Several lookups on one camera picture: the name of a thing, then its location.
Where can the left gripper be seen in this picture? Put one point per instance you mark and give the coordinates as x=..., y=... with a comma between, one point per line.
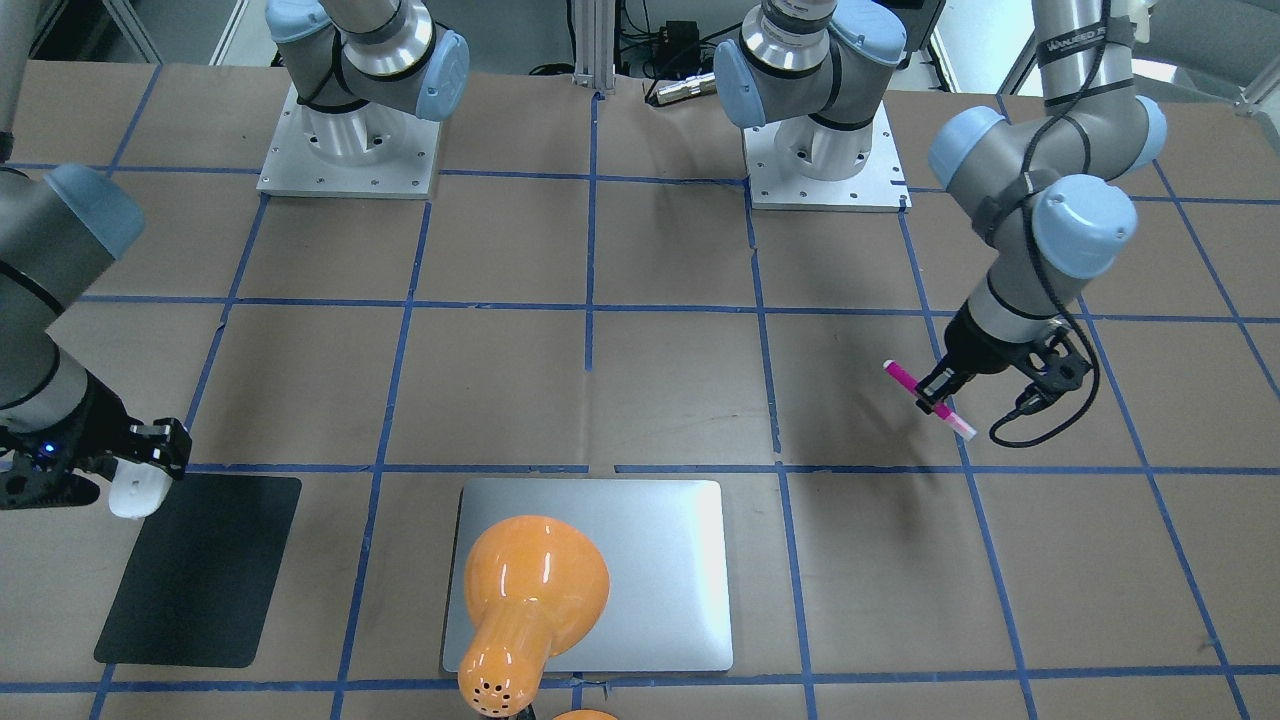
x=977, y=347

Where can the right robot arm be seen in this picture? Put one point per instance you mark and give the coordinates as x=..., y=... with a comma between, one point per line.
x=371, y=83

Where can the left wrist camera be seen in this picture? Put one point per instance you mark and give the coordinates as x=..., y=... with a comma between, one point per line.
x=1053, y=366

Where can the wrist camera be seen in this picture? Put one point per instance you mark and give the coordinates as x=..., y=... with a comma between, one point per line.
x=43, y=476
x=1053, y=366

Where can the silver closed laptop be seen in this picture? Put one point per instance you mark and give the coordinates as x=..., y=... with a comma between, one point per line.
x=663, y=543

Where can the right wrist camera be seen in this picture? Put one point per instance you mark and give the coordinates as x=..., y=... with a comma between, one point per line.
x=43, y=476

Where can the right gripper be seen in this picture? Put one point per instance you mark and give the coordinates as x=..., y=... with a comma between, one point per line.
x=92, y=417

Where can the aluminium frame post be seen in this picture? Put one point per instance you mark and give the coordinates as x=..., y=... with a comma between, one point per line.
x=594, y=26

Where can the black mousepad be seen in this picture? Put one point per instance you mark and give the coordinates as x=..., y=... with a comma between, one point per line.
x=199, y=582

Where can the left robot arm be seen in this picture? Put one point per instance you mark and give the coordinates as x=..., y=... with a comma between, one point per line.
x=1041, y=194

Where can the white computer mouse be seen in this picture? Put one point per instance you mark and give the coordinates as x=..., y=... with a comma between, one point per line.
x=137, y=490

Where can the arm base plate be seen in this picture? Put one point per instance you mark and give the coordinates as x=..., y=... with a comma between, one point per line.
x=368, y=153
x=798, y=165

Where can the orange desk lamp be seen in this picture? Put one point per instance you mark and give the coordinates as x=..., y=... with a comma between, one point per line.
x=533, y=588

